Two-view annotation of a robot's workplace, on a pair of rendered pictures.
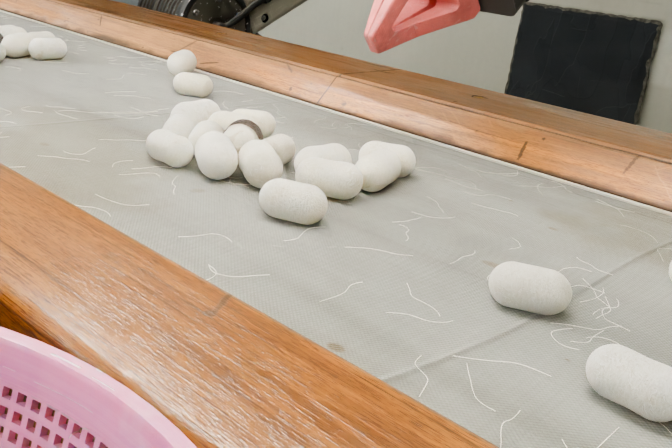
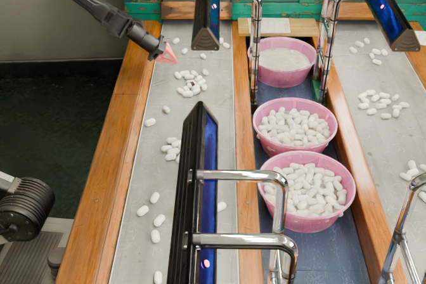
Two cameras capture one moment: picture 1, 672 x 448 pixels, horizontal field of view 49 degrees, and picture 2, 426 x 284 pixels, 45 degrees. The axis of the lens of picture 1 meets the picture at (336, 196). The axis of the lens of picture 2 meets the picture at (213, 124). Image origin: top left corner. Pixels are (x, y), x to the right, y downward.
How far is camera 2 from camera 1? 2.09 m
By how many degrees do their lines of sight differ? 106
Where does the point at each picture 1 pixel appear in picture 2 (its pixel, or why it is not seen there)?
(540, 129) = (145, 67)
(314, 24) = not seen: outside the picture
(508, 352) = (212, 56)
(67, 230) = (238, 67)
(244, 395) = (241, 52)
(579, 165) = (151, 64)
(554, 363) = (210, 55)
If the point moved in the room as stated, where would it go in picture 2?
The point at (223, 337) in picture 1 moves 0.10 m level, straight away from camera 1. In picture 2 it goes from (238, 56) to (220, 66)
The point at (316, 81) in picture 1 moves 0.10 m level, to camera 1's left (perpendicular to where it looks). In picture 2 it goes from (141, 99) to (157, 112)
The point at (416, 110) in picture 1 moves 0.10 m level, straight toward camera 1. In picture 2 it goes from (145, 82) to (169, 74)
